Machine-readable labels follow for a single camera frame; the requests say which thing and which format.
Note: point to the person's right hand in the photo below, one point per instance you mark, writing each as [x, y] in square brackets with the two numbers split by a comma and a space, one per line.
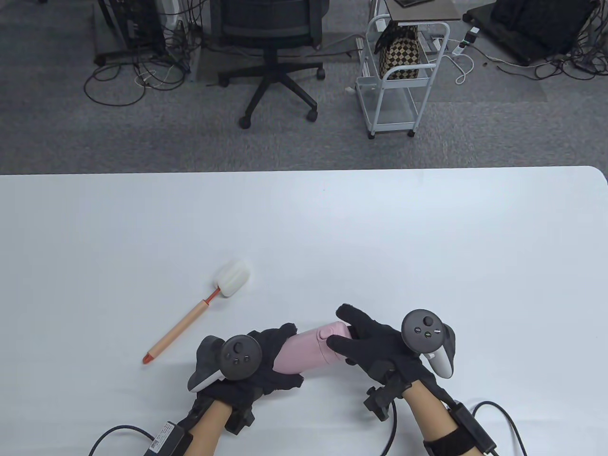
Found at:
[375, 346]

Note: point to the person's left hand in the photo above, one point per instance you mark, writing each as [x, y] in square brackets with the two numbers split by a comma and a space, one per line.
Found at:
[280, 380]

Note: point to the pink thermos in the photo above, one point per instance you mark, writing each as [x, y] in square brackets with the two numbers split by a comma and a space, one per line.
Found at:
[297, 354]

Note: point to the pink thermos lid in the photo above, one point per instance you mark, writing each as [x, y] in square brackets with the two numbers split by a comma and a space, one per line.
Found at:
[335, 327]

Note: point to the white sponge cup brush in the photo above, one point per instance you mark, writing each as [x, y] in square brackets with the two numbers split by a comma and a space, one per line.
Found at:
[232, 278]

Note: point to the person's right forearm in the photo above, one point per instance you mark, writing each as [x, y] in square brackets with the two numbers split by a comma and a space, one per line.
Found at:
[427, 418]

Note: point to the person's left forearm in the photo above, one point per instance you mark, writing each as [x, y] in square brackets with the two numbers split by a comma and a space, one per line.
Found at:
[209, 427]

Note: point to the grey hand controller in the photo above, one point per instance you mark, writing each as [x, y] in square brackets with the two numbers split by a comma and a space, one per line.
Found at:
[240, 358]
[422, 330]

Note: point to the black box with label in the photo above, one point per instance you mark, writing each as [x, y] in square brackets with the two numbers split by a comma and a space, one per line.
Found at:
[166, 439]

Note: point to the white rolling cart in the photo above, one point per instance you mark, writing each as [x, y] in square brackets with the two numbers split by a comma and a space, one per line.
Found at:
[394, 126]

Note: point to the checkered bag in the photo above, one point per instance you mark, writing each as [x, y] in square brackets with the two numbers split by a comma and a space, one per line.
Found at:
[399, 57]

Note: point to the white power strip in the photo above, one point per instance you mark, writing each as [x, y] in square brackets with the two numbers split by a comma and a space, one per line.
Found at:
[437, 43]

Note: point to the black power adapter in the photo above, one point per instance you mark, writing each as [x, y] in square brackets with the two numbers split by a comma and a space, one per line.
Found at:
[472, 34]

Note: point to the brown side table top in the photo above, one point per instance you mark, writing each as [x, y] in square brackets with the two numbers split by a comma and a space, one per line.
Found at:
[427, 14]

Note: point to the black office chair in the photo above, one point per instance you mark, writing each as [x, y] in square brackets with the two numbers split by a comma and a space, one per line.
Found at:
[268, 19]

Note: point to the black tablet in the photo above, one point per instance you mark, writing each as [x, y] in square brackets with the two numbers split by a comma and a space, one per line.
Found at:
[413, 3]

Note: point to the black wheeled platform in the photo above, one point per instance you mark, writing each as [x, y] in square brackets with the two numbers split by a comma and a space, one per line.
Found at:
[536, 23]

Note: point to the black computer tower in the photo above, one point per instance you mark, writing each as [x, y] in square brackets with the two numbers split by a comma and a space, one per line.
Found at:
[137, 23]

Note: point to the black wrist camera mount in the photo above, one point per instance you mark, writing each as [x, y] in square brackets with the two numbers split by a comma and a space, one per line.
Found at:
[240, 420]
[380, 401]

